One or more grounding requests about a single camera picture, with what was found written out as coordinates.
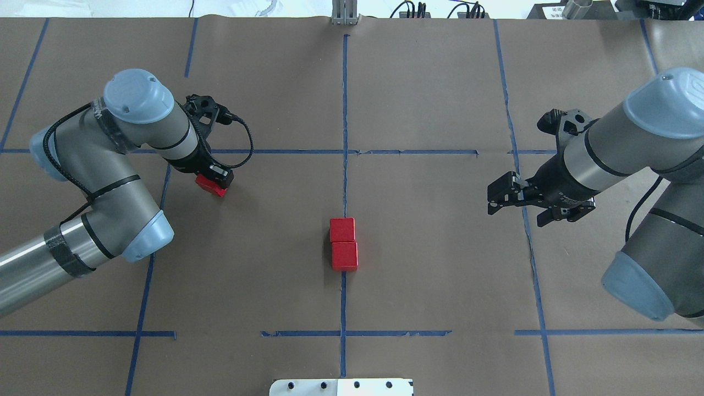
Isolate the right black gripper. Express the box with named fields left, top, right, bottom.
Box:
left=486, top=109, right=597, bottom=227

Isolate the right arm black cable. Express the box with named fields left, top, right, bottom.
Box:
left=625, top=175, right=664, bottom=244

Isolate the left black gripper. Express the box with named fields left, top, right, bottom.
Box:
left=167, top=95, right=234, bottom=188

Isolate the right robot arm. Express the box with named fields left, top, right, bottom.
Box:
left=486, top=66, right=703, bottom=327

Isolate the red cube block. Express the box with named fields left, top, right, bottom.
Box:
left=329, top=217, right=355, bottom=243
left=331, top=241, right=359, bottom=272
left=195, top=174, right=227, bottom=197

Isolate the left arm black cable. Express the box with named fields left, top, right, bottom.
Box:
left=43, top=102, right=255, bottom=221

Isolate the aluminium frame post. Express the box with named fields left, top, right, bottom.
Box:
left=331, top=0, right=359, bottom=26

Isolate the brown paper table cover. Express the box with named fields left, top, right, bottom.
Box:
left=2, top=15, right=702, bottom=395

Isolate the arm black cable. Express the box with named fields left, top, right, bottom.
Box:
left=43, top=102, right=255, bottom=221
left=625, top=175, right=664, bottom=244

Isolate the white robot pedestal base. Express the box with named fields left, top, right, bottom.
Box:
left=269, top=378, right=415, bottom=395

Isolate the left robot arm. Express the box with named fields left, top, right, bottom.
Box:
left=1, top=69, right=244, bottom=316

